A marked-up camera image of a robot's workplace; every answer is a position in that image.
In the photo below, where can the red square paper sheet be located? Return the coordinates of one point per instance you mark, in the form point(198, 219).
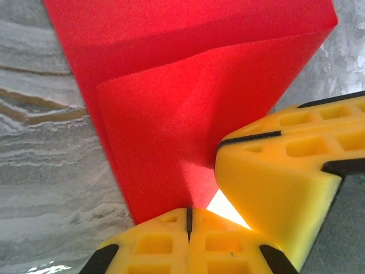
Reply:
point(171, 85)

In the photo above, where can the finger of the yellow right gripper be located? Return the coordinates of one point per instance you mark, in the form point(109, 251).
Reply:
point(271, 188)
point(313, 120)

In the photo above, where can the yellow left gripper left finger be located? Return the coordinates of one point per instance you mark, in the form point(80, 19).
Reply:
point(159, 248)

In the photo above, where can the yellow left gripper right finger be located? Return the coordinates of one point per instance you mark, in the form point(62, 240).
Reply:
point(222, 251)

